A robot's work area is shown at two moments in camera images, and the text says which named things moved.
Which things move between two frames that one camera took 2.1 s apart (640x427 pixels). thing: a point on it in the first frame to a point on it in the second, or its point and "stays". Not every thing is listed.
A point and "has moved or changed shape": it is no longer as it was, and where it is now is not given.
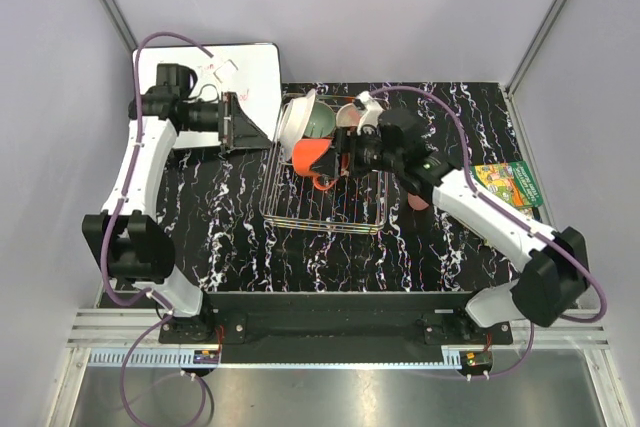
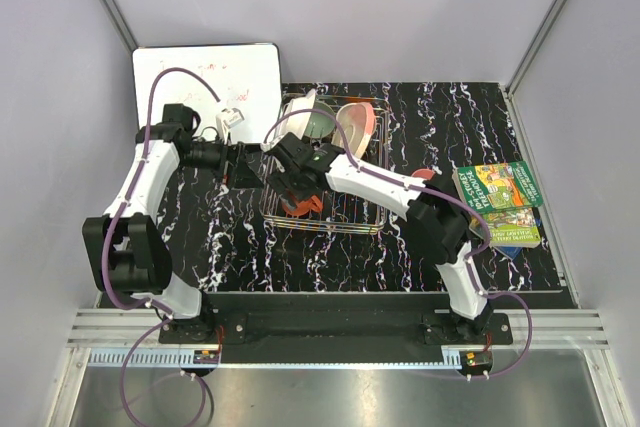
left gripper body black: (224, 124) to (231, 167)
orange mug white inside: (304, 152) has moved or changed shape
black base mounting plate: (340, 328) stays
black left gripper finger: (246, 133) to (245, 175)
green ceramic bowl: (322, 121) stays
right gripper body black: (365, 153) to (289, 180)
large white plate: (294, 119) stays
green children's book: (512, 182) stays
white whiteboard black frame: (251, 72) stays
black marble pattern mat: (222, 244) stays
